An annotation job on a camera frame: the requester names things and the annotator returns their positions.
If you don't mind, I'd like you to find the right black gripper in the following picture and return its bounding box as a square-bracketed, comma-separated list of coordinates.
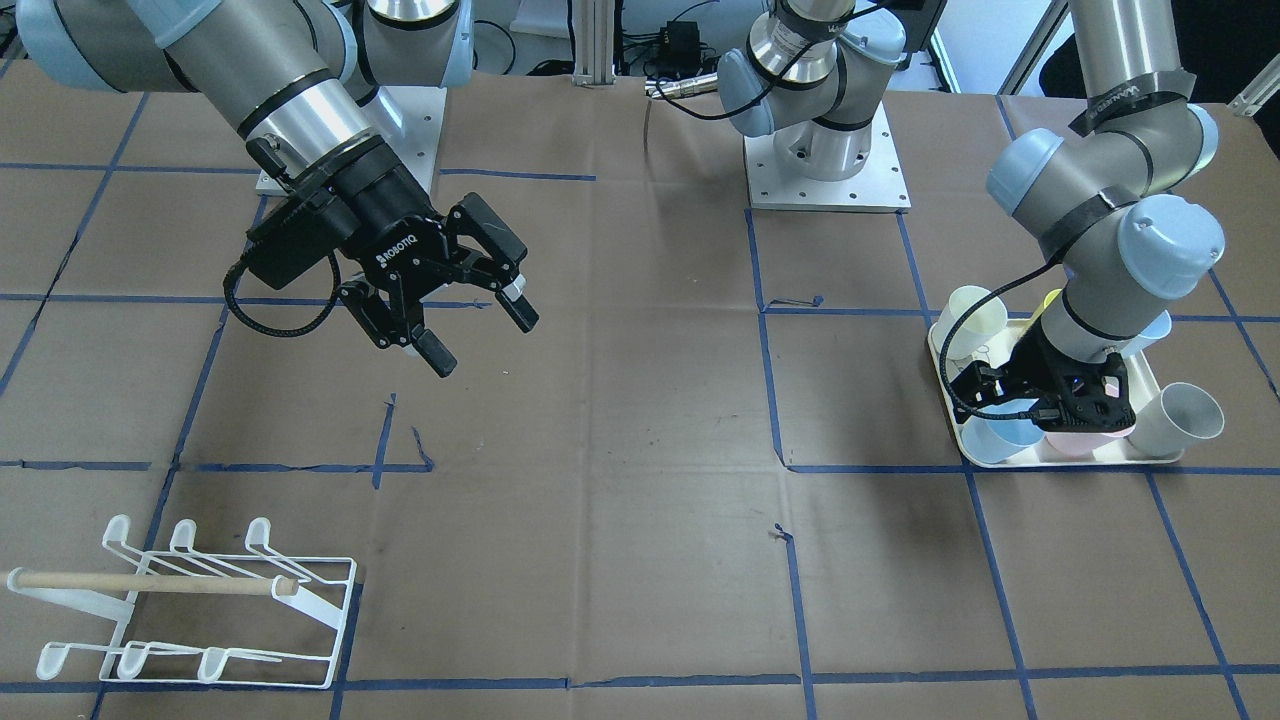
[291, 136, 540, 378]

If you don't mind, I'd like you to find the grey plastic cup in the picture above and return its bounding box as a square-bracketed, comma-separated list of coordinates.
[1128, 382, 1225, 457]

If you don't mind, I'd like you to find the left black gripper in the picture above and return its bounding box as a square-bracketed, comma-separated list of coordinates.
[954, 325, 1137, 433]

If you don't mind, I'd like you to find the cream plastic tray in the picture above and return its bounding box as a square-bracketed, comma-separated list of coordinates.
[928, 311, 1224, 470]

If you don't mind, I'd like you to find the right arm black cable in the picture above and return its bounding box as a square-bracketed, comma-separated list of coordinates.
[221, 255, 346, 340]

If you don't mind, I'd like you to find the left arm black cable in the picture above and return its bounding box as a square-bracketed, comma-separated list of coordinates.
[936, 255, 1066, 421]

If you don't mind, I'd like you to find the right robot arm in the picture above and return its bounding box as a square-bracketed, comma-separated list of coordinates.
[14, 1, 538, 377]

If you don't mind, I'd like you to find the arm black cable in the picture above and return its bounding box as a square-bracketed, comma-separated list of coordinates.
[221, 255, 346, 340]
[936, 255, 1066, 421]

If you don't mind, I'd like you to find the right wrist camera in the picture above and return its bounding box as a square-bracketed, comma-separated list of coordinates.
[244, 190, 349, 290]

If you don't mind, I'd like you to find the yellow plastic cup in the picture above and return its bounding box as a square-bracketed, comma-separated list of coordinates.
[1028, 288, 1062, 325]

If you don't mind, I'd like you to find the light blue plastic cup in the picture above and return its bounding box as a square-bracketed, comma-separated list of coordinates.
[961, 416, 1044, 465]

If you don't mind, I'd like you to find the white wire cup rack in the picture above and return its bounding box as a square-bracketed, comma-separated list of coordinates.
[6, 514, 358, 689]

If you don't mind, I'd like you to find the pale green plastic cup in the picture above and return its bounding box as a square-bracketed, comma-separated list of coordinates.
[931, 284, 1009, 361]

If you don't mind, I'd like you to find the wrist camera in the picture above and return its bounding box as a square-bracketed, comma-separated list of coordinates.
[244, 190, 349, 290]
[948, 360, 1036, 413]

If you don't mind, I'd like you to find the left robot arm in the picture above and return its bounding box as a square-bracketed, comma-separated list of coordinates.
[717, 1, 1225, 433]

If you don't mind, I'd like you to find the aluminium frame post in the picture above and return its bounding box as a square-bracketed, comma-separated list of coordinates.
[567, 0, 618, 87]

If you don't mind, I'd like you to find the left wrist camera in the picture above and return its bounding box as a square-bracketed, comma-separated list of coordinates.
[948, 360, 1036, 413]

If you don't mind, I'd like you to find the pink plastic cup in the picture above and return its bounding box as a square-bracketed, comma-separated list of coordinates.
[1044, 427, 1135, 457]

